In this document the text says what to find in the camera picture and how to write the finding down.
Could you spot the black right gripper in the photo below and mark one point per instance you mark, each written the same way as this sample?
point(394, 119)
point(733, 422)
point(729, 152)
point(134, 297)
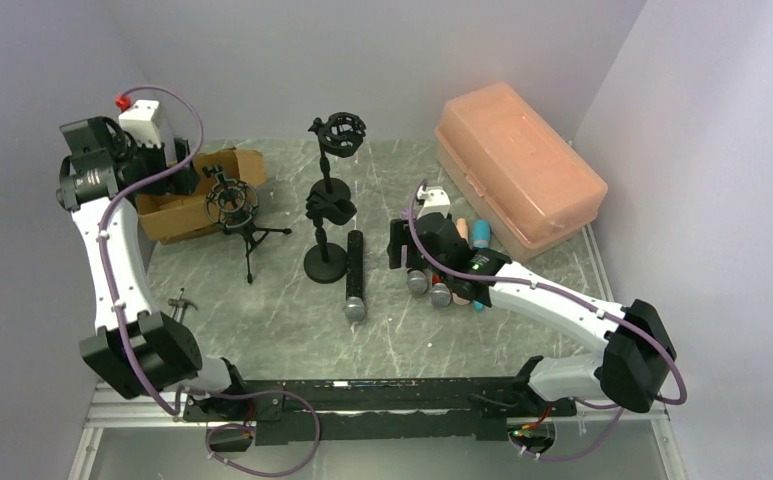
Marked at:
point(398, 243)

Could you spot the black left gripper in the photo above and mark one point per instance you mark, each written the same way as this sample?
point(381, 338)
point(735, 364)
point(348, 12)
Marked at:
point(178, 162)

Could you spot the pink peach microphone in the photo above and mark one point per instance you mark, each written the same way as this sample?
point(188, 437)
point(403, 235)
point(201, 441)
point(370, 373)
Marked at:
point(462, 228)

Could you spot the blue microphone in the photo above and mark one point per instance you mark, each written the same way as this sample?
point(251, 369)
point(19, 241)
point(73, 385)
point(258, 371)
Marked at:
point(481, 234)

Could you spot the red glitter microphone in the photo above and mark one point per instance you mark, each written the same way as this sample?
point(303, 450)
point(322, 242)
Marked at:
point(440, 296)

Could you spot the brown cardboard box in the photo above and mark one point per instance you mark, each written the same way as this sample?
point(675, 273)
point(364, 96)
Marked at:
point(173, 218)

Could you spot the black glitter microphone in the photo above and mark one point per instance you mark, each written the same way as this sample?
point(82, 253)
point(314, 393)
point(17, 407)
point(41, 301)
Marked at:
point(354, 309)

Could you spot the purple glitter microphone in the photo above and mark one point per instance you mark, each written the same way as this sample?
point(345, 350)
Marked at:
point(416, 282)

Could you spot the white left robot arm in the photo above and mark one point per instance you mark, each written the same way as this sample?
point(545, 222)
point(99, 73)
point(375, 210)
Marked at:
point(136, 348)

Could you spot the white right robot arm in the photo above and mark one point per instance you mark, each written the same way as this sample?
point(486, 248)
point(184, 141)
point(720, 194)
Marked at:
point(628, 358)

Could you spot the black round-base clip stand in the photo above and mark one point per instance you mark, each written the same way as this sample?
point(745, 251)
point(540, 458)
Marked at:
point(326, 262)

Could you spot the orange translucent plastic bin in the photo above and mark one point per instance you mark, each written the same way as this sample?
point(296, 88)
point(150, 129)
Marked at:
point(516, 171)

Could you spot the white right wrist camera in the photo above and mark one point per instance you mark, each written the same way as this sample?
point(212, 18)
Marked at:
point(432, 199)

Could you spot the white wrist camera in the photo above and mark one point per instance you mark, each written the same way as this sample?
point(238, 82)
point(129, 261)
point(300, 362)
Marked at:
point(140, 118)
point(432, 199)

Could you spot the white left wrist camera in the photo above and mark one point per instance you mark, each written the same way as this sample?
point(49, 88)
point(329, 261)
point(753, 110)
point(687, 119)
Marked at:
point(140, 118)

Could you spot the black tripod shock-mount stand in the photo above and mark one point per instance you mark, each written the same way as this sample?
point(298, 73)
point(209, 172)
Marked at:
point(232, 205)

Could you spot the black round-base shock-mount stand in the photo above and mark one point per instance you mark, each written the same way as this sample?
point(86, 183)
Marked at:
point(340, 135)

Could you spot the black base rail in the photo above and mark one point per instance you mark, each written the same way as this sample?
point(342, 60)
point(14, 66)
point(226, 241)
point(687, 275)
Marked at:
point(284, 411)

